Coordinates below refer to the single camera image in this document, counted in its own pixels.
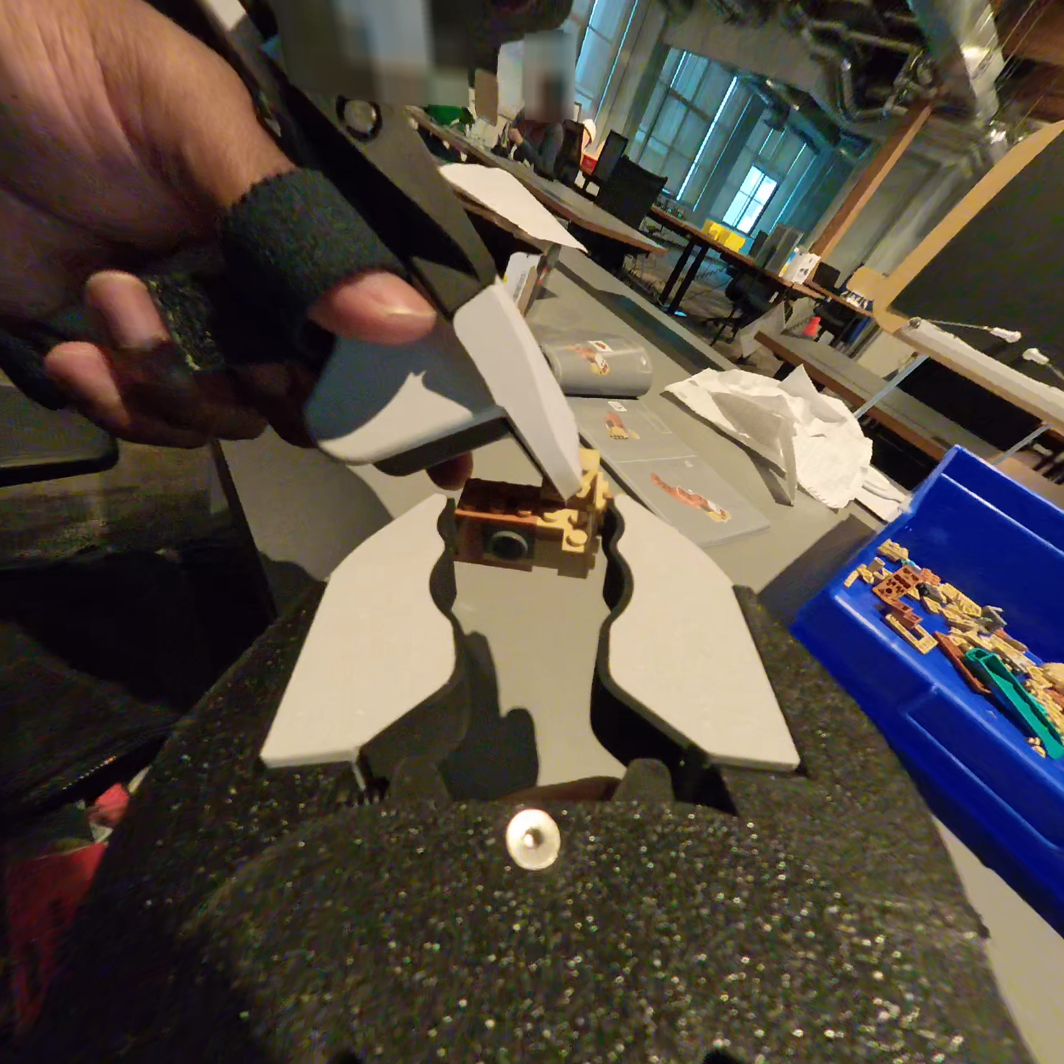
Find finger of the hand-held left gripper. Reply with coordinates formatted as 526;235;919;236
453;277;585;505
301;314;510;480

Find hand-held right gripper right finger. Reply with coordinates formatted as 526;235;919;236
594;496;803;774

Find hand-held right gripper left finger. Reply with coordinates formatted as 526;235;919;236
258;494;468;771

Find brown and tan brick assembly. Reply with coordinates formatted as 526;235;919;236
453;449;618;580

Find blue plastic bin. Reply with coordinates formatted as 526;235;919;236
790;444;1064;938

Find pile of small bricks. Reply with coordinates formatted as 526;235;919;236
843;539;1064;759

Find grey desk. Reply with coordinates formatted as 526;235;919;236
212;249;1064;1064

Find person's left hand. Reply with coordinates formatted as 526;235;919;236
0;0;475;493

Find white paper sheet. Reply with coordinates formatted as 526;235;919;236
439;162;588;255

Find grey instruction booklet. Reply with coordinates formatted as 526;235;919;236
532;320;774;550

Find black office chair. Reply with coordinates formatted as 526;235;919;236
594;156;669;231

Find crumpled white plastic bag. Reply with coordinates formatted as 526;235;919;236
662;364;913;522

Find teal brick separator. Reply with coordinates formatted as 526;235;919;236
964;648;1064;743

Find yellow framed black screen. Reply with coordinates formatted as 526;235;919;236
848;120;1064;377

